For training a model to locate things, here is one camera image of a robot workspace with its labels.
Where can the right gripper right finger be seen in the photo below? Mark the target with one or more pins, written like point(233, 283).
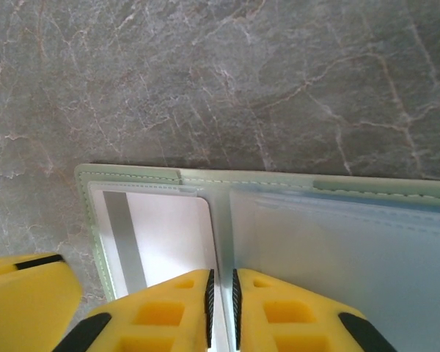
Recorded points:
point(297, 322)

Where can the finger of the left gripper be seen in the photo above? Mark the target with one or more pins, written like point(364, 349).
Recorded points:
point(22, 304)

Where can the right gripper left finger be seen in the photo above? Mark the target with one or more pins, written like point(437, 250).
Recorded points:
point(157, 319)

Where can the silvery white credit card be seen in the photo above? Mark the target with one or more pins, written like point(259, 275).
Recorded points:
point(168, 234)

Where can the green card holder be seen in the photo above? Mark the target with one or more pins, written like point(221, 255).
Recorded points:
point(333, 238)

